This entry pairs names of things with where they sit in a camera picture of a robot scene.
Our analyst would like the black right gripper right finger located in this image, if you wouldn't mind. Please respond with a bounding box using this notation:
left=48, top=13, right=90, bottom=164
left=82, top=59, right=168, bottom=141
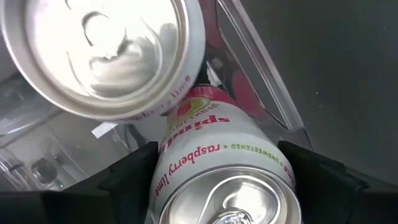
left=277, top=140, right=398, bottom=224

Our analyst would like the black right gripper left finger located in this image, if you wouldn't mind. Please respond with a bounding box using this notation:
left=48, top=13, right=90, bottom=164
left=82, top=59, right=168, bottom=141
left=0, top=141, right=160, bottom=224

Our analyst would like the clear plastic bin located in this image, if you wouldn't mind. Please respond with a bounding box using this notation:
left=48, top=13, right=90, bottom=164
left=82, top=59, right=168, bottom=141
left=0, top=0, right=313, bottom=192

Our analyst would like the raspberry lime soda can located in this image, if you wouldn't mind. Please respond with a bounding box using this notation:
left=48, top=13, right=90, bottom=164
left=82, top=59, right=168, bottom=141
left=0, top=0, right=206, bottom=122
left=149, top=84, right=303, bottom=224

